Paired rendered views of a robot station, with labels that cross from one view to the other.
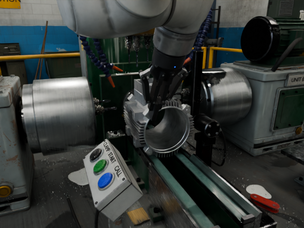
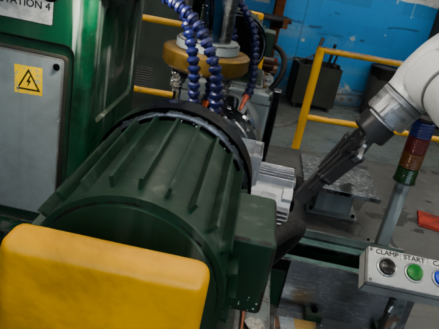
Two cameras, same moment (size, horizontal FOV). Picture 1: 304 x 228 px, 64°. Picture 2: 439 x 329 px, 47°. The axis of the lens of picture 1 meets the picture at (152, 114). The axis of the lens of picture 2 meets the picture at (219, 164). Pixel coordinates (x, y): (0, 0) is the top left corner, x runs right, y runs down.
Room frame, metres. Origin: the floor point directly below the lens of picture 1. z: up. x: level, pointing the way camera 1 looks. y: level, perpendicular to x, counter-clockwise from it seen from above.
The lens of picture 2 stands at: (0.45, 0.97, 1.53)
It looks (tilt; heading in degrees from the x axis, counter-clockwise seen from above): 23 degrees down; 293
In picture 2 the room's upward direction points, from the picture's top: 11 degrees clockwise
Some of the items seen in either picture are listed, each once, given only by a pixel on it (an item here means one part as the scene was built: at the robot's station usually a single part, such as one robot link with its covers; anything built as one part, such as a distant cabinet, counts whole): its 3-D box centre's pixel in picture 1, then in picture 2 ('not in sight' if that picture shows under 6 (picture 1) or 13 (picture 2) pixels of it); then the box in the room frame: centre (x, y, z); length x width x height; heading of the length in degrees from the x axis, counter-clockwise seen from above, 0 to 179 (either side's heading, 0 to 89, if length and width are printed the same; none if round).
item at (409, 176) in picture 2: not in sight; (406, 173); (0.50, -0.46, 1.05); 0.06 x 0.06 x 0.04
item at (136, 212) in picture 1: (128, 201); (273, 324); (0.63, 0.07, 0.80); 0.21 x 0.05 x 0.01; 28
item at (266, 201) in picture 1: (263, 203); not in sight; (0.62, -0.35, 0.81); 0.09 x 0.03 x 0.02; 47
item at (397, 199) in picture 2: not in sight; (401, 187); (0.50, -0.46, 1.01); 0.08 x 0.08 x 0.42; 22
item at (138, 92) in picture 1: (152, 91); (233, 158); (0.84, 0.00, 1.11); 0.12 x 0.11 x 0.07; 20
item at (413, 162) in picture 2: not in sight; (411, 158); (0.50, -0.46, 1.10); 0.06 x 0.06 x 0.04
